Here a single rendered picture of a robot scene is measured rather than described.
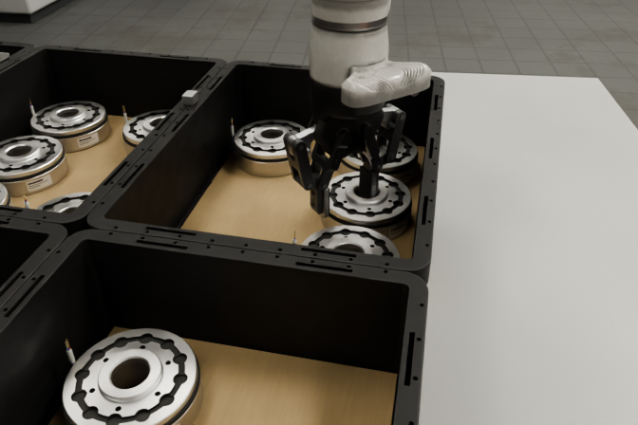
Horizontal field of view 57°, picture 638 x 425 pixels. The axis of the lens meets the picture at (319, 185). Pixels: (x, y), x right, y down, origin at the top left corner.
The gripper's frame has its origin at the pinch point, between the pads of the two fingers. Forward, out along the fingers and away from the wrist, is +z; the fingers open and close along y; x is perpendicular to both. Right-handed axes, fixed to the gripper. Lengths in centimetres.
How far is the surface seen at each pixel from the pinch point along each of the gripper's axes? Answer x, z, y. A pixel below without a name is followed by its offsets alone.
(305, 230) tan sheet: -1.5, 4.3, 4.2
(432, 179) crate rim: 9.3, -5.6, -3.7
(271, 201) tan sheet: -8.7, 4.3, 4.7
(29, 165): -27.3, 1.2, 28.2
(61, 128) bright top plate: -36.0, 1.3, 22.7
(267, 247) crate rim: 10.0, -5.6, 14.6
